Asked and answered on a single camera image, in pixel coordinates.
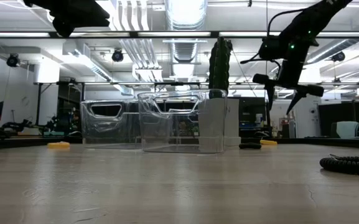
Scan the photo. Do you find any black ceiling spotlight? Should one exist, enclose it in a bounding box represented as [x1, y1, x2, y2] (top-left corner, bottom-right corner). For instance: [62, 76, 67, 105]
[111, 49, 124, 63]
[331, 51, 347, 62]
[6, 53, 21, 68]

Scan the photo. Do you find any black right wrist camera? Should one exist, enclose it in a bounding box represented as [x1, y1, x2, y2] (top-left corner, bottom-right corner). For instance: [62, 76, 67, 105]
[258, 35, 282, 60]

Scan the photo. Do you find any chair with pale cover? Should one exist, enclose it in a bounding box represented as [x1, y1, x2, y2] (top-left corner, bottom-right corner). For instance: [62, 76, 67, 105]
[331, 120, 359, 139]

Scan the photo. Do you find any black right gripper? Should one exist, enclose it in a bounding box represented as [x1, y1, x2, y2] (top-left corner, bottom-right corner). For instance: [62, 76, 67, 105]
[253, 40, 325, 115]

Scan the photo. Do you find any clear plastic bin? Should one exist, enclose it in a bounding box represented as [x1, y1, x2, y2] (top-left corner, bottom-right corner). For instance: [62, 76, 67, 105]
[137, 89, 228, 154]
[80, 99, 144, 149]

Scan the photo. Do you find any white planter pot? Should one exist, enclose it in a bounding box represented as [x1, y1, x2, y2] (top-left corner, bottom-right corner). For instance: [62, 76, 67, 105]
[197, 98, 241, 147]

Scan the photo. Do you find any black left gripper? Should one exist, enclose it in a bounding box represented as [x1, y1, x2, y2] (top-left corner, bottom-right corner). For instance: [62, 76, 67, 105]
[23, 0, 111, 38]

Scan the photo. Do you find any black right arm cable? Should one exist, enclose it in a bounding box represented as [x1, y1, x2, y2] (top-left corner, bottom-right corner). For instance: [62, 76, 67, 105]
[240, 8, 306, 68]

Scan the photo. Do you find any silver ventilation duct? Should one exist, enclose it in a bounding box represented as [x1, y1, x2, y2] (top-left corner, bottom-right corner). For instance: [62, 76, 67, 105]
[163, 0, 210, 78]

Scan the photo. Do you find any green cactus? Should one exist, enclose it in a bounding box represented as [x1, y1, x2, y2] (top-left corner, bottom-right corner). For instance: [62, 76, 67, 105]
[208, 36, 233, 100]

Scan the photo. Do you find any background robot rig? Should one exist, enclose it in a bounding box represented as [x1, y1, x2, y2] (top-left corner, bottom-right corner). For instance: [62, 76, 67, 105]
[0, 101, 54, 140]

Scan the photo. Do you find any black coil hair tie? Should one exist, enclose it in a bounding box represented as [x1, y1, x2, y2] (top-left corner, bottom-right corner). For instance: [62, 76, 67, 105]
[319, 154, 359, 177]
[238, 142, 263, 150]

